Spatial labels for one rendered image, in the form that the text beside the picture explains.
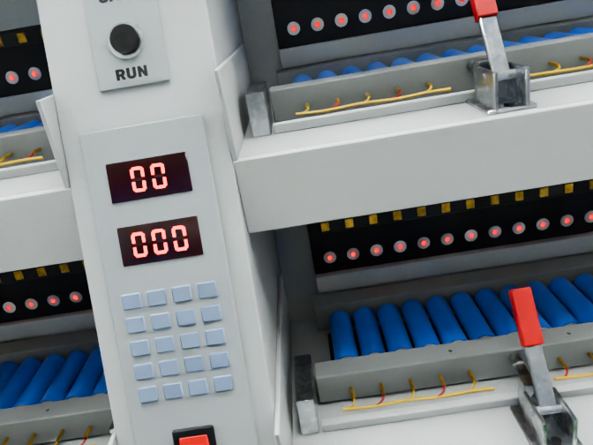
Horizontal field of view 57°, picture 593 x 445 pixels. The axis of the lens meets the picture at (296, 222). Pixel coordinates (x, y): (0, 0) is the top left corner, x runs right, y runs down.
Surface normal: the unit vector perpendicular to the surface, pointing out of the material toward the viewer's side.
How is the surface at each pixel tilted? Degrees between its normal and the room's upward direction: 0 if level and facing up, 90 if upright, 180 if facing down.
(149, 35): 90
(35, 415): 19
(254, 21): 90
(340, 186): 109
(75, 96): 90
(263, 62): 90
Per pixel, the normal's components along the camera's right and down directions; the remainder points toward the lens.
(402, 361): -0.16, -0.91
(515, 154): 0.02, 0.37
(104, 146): -0.04, 0.06
